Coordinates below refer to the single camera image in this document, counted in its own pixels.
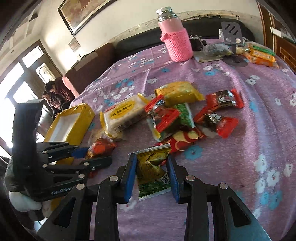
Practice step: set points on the grey phone stand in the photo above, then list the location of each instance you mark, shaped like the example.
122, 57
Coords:
231, 31

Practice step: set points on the wall notice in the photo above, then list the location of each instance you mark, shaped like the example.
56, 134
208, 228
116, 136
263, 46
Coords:
74, 45

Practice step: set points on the yellow cardboard box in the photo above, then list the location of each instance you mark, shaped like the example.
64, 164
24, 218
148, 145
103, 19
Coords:
85, 118

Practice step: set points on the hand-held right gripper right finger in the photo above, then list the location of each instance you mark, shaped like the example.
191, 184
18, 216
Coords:
173, 180

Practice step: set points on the red and clear snack packet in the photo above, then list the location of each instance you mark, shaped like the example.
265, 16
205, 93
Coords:
166, 115

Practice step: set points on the dark plastic bag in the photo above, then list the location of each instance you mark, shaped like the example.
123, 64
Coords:
216, 49

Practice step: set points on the green and orange biscuit packet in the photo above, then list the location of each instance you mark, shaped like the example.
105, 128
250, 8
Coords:
261, 49

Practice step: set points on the person's left hand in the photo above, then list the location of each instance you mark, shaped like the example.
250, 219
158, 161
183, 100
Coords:
23, 204

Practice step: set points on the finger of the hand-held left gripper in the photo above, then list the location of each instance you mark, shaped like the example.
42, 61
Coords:
99, 162
79, 152

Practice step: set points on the beige booklet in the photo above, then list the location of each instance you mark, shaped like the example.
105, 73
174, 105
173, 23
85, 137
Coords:
203, 58

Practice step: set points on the small red candy packet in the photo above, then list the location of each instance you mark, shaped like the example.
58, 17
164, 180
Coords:
225, 125
222, 98

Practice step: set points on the gold and green snack packet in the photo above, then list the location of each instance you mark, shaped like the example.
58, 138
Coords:
150, 166

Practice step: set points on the white and yellow cracker packet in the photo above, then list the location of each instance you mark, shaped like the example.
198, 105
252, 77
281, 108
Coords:
122, 113

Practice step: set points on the brown sofa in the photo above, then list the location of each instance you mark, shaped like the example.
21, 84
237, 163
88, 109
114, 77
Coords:
92, 71

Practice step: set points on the red and yellow snack packet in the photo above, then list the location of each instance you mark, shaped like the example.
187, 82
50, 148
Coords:
185, 139

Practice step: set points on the brown wooden door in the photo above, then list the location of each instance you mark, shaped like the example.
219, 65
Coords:
277, 27

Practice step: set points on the glass door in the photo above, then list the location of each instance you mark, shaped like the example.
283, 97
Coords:
13, 92

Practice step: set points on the pink bottle with knitted sleeve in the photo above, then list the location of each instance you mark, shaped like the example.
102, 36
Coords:
178, 41

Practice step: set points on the black sofa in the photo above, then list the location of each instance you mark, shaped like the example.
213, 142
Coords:
138, 41

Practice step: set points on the small black device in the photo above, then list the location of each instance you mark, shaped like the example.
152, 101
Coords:
197, 42

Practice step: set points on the large yellow snack packet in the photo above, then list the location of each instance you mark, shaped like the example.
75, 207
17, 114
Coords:
182, 95

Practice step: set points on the framed wall painting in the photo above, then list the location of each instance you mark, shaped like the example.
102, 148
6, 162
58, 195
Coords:
83, 14

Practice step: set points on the orange red snack packet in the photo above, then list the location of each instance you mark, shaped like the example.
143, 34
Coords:
101, 147

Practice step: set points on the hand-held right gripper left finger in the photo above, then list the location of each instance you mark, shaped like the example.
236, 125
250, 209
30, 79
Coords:
130, 178

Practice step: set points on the pink cushion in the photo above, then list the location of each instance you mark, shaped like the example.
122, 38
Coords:
70, 85

